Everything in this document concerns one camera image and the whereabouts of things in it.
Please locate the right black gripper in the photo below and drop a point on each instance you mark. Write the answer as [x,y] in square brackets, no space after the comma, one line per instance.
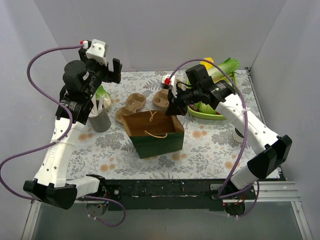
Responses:
[179,100]

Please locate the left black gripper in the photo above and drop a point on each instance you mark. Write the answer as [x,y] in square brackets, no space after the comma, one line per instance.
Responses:
[107,72]

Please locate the brown green paper bag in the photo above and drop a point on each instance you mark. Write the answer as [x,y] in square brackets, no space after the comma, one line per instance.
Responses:
[154,133]

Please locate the brown pulp cup carrier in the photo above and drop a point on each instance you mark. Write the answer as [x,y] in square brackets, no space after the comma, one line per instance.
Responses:
[133,104]

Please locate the white paper coffee cup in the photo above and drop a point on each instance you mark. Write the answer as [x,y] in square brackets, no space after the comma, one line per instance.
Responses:
[237,139]

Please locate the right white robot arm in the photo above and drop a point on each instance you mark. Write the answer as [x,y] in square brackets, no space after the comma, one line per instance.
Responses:
[270,148]

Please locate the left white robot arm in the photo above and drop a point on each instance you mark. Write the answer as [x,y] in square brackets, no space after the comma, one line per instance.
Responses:
[81,78]

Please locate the green plastic basket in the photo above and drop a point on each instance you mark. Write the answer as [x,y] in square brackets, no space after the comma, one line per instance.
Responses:
[193,111]

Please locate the small bok choy toy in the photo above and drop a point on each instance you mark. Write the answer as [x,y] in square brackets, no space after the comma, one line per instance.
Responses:
[107,100]

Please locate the yellow leafy vegetable toy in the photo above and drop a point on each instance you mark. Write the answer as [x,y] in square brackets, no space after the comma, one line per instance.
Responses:
[207,62]

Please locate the grey straw holder cup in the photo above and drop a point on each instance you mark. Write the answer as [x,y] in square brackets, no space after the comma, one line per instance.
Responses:
[100,123]

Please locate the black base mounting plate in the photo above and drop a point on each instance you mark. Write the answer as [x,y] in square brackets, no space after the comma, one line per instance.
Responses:
[162,194]

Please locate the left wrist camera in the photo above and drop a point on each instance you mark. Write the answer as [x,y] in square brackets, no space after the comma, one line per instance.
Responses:
[97,51]

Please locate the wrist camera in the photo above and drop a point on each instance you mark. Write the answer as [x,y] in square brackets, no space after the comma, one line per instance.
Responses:
[97,51]
[169,82]

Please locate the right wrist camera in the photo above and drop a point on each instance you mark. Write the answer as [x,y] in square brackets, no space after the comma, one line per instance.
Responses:
[169,82]

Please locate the aluminium frame rail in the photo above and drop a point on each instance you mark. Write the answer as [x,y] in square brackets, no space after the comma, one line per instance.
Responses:
[272,210]

